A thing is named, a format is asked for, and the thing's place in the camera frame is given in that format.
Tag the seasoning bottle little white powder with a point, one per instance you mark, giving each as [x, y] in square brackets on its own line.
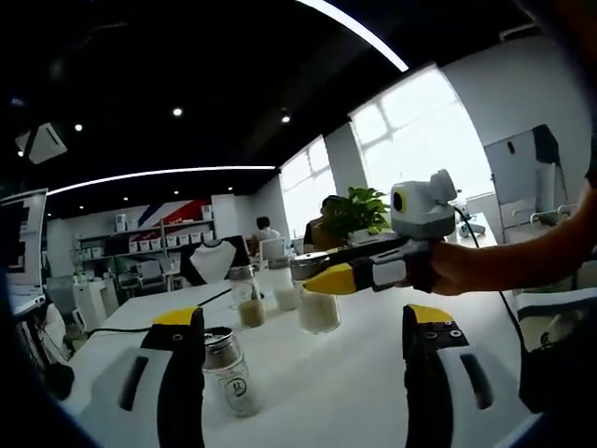
[233, 387]

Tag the seasoning bottle pale powder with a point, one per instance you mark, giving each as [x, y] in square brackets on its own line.
[285, 294]

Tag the brown paper bag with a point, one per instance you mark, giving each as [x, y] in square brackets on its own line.
[315, 233]

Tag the ceiling air conditioner unit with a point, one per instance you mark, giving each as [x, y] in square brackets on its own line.
[44, 142]

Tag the potted green plant white pot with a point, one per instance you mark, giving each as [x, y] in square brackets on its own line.
[364, 210]

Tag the white low cabinet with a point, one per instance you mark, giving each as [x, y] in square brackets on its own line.
[93, 303]

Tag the wall shelf unit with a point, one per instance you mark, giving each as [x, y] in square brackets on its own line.
[112, 242]

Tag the white standing whiteboard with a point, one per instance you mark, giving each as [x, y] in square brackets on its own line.
[513, 177]

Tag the large window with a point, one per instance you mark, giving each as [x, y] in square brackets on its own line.
[420, 140]

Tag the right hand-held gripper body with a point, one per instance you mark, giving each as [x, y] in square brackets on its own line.
[422, 210]

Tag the group of round ceiling spotlights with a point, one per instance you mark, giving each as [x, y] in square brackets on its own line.
[177, 112]

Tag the seasoning bottle brown powder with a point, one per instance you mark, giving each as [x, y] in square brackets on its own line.
[252, 312]

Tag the narrow window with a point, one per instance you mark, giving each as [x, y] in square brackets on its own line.
[303, 186]

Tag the long ceiling light strip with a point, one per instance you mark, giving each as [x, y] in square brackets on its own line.
[373, 40]
[210, 167]

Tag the white mesh chair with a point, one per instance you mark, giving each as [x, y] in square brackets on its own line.
[273, 249]

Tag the white office chair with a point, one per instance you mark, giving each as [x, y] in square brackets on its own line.
[559, 298]

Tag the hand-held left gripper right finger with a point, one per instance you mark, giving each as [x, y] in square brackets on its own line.
[457, 387]

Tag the seasoning bottle white granules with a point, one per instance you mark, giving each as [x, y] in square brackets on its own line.
[319, 312]

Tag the person's right hand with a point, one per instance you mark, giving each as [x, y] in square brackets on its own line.
[450, 270]

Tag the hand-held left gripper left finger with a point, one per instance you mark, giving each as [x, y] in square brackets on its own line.
[140, 373]

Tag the row of white storage boxes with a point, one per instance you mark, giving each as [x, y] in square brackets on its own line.
[186, 239]

